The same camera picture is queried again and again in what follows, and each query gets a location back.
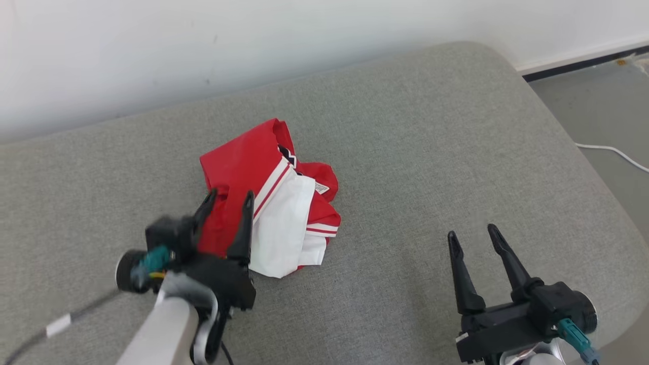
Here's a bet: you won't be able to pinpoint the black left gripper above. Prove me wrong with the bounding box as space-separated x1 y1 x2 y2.
170 189 257 358

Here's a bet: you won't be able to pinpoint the white cable on floor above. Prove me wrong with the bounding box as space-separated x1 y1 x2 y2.
575 143 649 173

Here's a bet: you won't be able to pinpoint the red Bulls jersey white sleeves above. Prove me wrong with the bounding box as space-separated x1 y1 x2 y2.
199 118 341 279

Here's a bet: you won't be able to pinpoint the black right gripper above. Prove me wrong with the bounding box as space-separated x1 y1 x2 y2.
448 224 558 363

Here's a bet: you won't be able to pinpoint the black cable with teal plug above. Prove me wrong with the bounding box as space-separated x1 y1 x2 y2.
557 318 602 365

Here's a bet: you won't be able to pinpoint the white and black baseboard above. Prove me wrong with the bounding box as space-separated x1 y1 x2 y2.
516 33 649 82

